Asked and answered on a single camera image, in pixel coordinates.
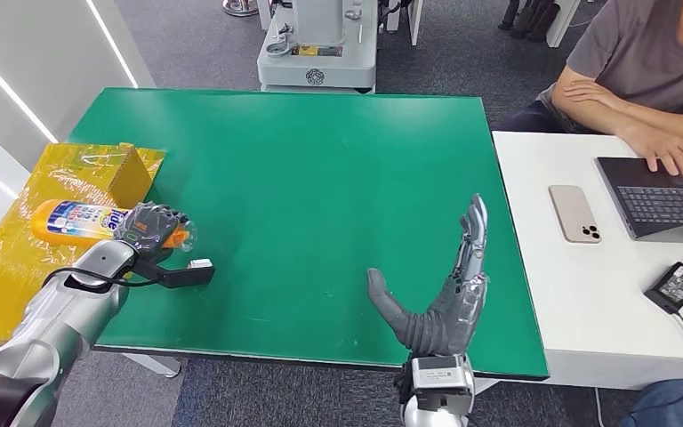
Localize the white furniture leg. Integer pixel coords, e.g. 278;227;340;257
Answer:
546;0;584;50

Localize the orange detergent bottle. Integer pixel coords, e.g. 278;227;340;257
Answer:
30;198;198;254

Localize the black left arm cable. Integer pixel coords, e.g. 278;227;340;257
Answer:
41;266;160;290

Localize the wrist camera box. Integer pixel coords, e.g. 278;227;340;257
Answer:
409;353;475;416
132;258;216;290

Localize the person's hand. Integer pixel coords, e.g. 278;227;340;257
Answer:
630;130;683;180
564;79;620;110

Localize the white table leg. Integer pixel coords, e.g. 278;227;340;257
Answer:
120;352;181;378

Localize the person's left hand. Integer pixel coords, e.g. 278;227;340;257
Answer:
564;79;620;110

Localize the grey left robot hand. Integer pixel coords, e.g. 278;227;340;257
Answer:
113;202;192;263

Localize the yellow taped cardboard box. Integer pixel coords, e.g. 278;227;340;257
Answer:
0;142;168;346

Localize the person's right hand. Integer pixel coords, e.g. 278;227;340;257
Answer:
630;130;683;180

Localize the beige smartphone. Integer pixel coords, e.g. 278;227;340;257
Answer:
549;184;603;246

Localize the chrome chair base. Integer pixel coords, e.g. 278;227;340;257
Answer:
222;0;261;19

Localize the black power adapter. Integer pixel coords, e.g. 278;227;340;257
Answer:
643;262;683;315

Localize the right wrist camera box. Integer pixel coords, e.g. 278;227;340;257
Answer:
409;353;475;416

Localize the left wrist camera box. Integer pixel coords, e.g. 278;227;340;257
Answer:
132;258;216;290

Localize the person's leg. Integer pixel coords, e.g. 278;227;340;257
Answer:
619;378;683;427

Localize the dark grey laptop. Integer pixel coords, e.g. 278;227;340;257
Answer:
596;157;683;246

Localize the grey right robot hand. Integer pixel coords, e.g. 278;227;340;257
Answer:
366;194;490;358

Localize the person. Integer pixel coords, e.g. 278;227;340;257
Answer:
497;0;683;180

